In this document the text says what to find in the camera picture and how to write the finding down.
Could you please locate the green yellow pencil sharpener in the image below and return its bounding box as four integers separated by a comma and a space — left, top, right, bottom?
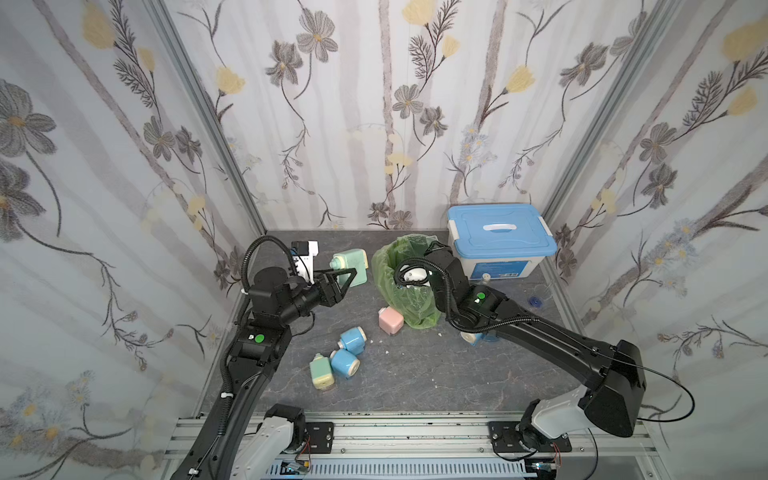
330, 248, 369, 287

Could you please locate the blue sharpener with crank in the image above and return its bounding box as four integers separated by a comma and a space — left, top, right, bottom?
461, 332, 485, 345

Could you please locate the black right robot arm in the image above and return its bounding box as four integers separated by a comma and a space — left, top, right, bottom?
393, 241, 651, 450

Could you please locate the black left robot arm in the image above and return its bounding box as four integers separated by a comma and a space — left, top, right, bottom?
172, 235, 357, 479

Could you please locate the pink pencil sharpener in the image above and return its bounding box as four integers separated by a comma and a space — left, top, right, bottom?
378, 307, 404, 335

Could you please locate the blue sharpener upper middle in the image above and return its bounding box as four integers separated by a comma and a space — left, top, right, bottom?
338, 326, 367, 356

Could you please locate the blue sharpener lower middle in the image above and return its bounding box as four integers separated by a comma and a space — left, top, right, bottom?
329, 349, 360, 379

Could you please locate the green yellow sharpener leftmost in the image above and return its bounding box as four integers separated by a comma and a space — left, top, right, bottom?
309, 353, 335, 391

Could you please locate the green bagged trash bin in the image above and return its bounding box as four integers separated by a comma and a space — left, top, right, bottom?
372, 234, 441, 330

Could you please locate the blue lidded storage box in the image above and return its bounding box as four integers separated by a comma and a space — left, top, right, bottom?
447, 203, 558, 281

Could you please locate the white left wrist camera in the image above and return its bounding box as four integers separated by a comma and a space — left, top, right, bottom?
290, 240, 319, 284

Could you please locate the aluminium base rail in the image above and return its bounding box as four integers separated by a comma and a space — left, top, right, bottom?
161, 410, 667, 480

